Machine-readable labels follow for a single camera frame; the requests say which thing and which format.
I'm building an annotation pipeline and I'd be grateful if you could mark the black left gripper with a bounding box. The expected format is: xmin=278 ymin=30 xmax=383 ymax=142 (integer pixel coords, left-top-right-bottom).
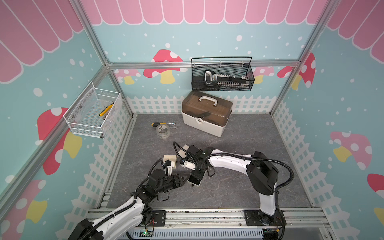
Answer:
xmin=155 ymin=173 xmax=190 ymax=195

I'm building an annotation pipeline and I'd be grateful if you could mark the small cream printed gift box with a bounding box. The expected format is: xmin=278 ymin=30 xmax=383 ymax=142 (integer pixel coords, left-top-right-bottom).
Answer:
xmin=188 ymin=174 xmax=202 ymax=186

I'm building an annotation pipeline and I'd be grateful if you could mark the cream drawer-style jewelry box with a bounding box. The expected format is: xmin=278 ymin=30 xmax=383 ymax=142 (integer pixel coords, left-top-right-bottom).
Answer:
xmin=163 ymin=155 xmax=177 ymax=169

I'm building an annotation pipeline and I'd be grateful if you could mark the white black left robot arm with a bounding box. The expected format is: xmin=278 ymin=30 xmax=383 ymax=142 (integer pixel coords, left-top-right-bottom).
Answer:
xmin=69 ymin=159 xmax=186 ymax=240

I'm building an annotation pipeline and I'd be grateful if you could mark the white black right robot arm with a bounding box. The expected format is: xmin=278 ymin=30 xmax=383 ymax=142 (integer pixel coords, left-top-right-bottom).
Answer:
xmin=173 ymin=141 xmax=294 ymax=227

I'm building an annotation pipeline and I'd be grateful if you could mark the white storage box brown lid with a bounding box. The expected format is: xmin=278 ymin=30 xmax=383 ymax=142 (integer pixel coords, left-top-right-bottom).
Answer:
xmin=182 ymin=92 xmax=233 ymax=137

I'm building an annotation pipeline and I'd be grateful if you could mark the clear packing tape roll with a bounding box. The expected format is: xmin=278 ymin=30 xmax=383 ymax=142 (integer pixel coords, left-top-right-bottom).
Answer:
xmin=156 ymin=125 xmax=171 ymax=140

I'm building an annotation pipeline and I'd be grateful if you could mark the yellow utility knife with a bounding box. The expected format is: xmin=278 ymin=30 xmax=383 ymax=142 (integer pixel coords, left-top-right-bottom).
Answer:
xmin=99 ymin=104 xmax=114 ymax=117

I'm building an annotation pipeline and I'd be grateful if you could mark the socket wrench set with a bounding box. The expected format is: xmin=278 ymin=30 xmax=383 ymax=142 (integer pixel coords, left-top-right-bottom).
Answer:
xmin=204 ymin=71 xmax=250 ymax=90

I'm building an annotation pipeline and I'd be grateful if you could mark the yellow black handled screwdriver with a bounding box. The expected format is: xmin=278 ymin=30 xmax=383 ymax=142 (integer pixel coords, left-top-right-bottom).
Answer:
xmin=151 ymin=122 xmax=176 ymax=127

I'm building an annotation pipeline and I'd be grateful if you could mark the black wire wall basket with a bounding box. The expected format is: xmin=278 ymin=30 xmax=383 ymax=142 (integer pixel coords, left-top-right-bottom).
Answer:
xmin=191 ymin=57 xmax=255 ymax=92

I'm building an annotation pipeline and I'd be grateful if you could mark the white wire wall basket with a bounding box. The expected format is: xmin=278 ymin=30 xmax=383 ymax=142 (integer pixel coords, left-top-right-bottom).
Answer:
xmin=63 ymin=82 xmax=123 ymax=139

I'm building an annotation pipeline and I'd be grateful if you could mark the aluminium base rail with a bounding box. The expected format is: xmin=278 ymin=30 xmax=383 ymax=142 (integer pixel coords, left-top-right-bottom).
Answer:
xmin=88 ymin=208 xmax=336 ymax=240

